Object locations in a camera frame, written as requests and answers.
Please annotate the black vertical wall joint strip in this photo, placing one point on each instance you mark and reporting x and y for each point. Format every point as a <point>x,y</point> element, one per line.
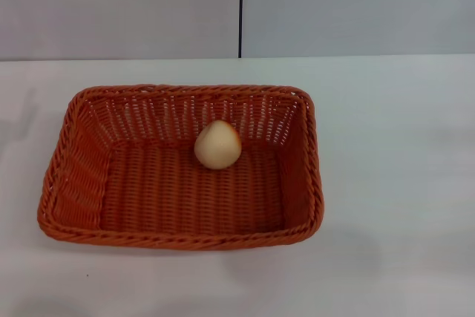
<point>240,9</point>

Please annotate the peach coloured toy fruit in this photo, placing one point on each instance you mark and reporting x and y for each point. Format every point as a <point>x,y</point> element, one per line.
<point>217,146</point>

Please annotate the orange woven plastic basket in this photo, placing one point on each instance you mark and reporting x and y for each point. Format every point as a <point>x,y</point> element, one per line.
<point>167,198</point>

